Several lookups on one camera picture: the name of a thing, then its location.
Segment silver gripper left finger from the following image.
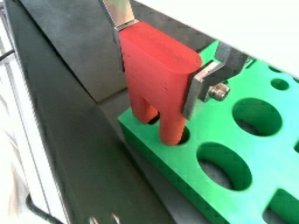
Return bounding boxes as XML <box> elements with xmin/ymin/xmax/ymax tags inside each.
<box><xmin>98</xmin><ymin>0</ymin><xmax>136</xmax><ymax>43</ymax></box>

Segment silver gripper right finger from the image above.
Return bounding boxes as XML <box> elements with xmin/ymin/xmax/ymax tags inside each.
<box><xmin>181</xmin><ymin>42</ymin><xmax>248</xmax><ymax>119</ymax></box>

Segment red square-circle block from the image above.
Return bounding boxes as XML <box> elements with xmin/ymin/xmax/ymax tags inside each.
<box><xmin>118</xmin><ymin>22</ymin><xmax>201</xmax><ymax>145</ymax></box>

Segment green foam shape board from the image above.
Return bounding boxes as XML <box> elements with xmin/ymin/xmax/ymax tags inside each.
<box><xmin>118</xmin><ymin>59</ymin><xmax>299</xmax><ymax>224</ymax></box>

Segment black cable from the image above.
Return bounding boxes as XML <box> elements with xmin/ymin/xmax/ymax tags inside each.
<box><xmin>23</xmin><ymin>192</ymin><xmax>66</xmax><ymax>224</ymax></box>

